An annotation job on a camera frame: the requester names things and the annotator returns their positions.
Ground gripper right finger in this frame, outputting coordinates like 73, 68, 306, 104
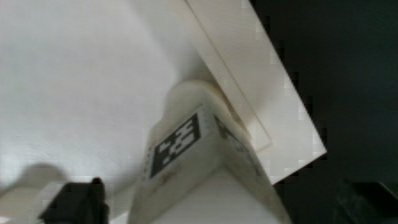
335, 180, 398, 224

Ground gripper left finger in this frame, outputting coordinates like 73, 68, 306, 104
40, 177, 111, 224

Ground white leg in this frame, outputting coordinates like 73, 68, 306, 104
129, 80, 292, 224

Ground white square tabletop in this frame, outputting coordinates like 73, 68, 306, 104
0, 0, 326, 224

